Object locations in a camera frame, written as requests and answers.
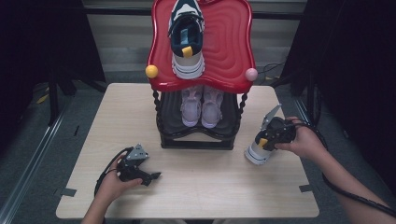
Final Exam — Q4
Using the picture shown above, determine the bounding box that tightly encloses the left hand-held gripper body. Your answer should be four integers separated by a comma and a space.
116, 143, 151, 183

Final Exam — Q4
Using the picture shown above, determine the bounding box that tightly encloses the person's right hand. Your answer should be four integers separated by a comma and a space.
275, 116, 326, 161

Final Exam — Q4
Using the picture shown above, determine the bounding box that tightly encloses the black floor cable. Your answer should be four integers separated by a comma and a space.
257, 61, 286, 83

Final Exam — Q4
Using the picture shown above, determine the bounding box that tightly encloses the dark curtain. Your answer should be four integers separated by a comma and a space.
281, 0, 396, 188
0, 0, 106, 157

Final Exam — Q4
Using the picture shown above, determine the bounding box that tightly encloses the hand-held gripper cable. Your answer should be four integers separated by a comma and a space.
93, 147, 134, 199
290, 119, 396, 218

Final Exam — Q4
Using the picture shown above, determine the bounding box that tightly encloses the black metal stand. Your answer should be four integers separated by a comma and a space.
46, 71, 108, 127

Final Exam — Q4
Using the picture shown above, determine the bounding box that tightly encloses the left hand-held gripper cable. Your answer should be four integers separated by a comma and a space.
93, 147, 134, 199

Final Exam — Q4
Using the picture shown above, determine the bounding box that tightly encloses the yellow tape piece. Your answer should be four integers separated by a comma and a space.
35, 92, 50, 105

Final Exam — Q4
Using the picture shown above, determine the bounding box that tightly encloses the right hand-held gripper cable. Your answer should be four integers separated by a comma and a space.
290, 119, 396, 218

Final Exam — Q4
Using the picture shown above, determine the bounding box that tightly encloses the metal floor rail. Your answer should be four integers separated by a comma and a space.
293, 99, 368, 224
0, 102, 74, 224

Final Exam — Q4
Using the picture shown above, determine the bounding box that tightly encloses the purple sandal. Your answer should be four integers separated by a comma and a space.
201, 86, 224, 129
180, 85, 204, 128

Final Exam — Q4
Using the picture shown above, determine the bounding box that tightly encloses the black cable bundle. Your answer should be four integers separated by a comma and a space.
290, 83, 323, 143

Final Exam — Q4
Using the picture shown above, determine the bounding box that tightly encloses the navy and white sneaker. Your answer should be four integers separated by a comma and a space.
244, 124, 278, 166
167, 0, 206, 80

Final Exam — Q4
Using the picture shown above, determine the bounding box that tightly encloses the red and black shoe rack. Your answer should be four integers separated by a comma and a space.
145, 0, 260, 151

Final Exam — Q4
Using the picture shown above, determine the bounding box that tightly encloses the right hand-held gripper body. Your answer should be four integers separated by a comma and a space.
261, 104, 297, 144

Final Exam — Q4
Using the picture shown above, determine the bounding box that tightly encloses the person's left hand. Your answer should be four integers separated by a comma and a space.
94, 153, 144, 203

